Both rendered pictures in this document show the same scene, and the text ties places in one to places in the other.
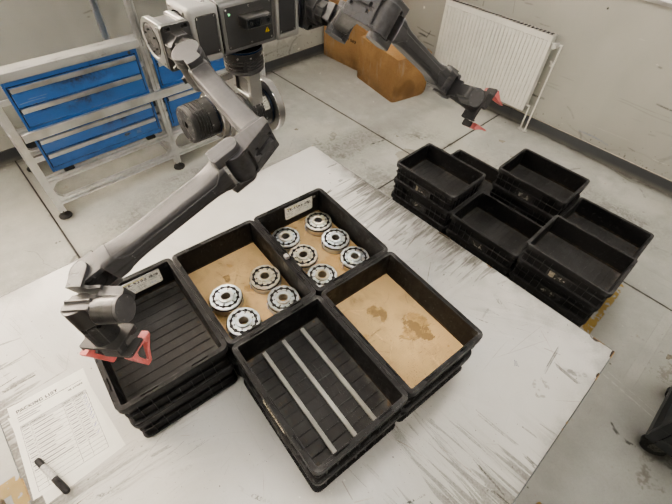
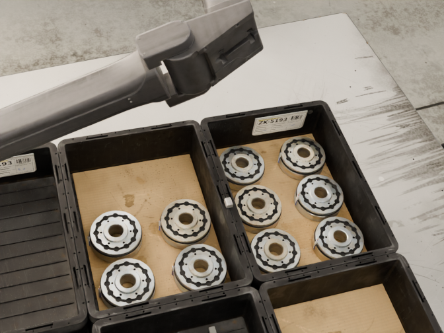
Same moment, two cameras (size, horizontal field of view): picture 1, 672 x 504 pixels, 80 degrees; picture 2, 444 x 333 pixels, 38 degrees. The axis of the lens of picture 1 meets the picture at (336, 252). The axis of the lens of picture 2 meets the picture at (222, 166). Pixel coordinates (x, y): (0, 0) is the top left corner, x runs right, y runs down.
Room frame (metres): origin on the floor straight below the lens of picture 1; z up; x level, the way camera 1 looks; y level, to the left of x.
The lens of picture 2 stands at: (0.16, 0.00, 1.99)
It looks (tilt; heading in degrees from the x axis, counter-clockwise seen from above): 53 degrees down; 15
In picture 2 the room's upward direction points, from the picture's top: 10 degrees clockwise
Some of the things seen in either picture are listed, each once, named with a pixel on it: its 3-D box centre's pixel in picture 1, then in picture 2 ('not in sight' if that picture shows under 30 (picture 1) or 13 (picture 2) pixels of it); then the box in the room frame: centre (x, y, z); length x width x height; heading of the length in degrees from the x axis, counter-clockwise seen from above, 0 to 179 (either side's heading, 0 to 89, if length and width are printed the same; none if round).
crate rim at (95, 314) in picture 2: (242, 276); (150, 211); (0.77, 0.29, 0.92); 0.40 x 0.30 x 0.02; 40
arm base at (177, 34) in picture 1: (184, 49); not in sight; (1.13, 0.45, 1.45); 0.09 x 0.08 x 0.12; 135
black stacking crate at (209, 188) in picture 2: (244, 286); (149, 224); (0.77, 0.29, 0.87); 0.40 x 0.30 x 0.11; 40
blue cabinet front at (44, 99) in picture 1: (93, 111); not in sight; (2.18, 1.51, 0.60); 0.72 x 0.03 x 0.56; 135
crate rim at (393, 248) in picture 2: (319, 235); (293, 184); (0.96, 0.06, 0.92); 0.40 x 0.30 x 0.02; 40
